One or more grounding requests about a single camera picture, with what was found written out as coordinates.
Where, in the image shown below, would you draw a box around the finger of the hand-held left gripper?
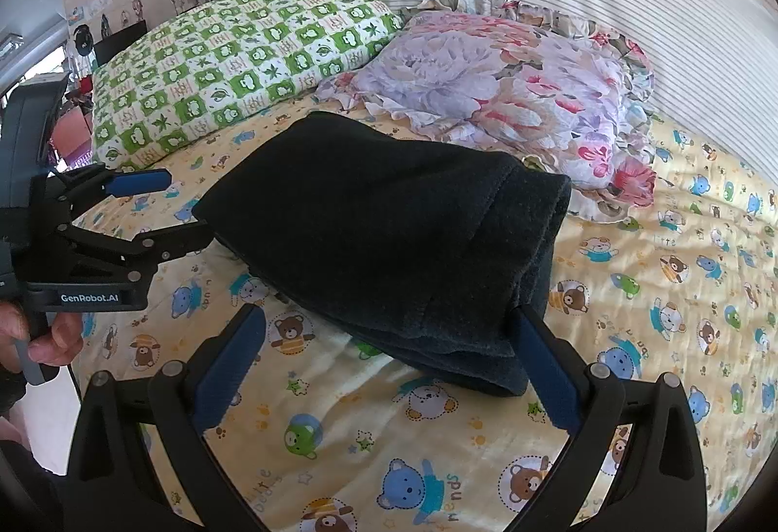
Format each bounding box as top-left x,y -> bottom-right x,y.
57,222 -> 215,273
45,169 -> 173,201

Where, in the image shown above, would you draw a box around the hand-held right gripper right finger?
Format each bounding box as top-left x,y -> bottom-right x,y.
511,304 -> 709,532

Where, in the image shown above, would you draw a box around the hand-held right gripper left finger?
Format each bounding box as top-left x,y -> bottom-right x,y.
64,301 -> 268,532

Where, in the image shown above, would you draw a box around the black pants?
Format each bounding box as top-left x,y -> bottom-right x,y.
191,109 -> 573,399

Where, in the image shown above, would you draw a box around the person's left forearm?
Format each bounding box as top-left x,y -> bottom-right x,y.
0,371 -> 71,532

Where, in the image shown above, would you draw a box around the person's left hand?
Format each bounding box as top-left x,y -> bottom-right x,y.
0,301 -> 84,373

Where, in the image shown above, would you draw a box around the pink purple box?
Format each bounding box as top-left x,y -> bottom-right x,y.
52,109 -> 95,168

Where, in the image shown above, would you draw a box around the bright window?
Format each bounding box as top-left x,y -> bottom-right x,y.
15,42 -> 71,83

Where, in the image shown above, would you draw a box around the black monitor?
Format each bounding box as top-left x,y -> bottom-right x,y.
94,19 -> 149,66

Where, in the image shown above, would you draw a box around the green checkered pillow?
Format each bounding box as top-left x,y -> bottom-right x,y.
91,0 -> 405,171

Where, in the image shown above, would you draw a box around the yellow bear print bed sheet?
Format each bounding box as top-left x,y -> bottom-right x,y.
73,112 -> 778,532

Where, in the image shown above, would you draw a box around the floral ruffled pillow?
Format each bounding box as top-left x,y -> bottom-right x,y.
313,0 -> 660,223

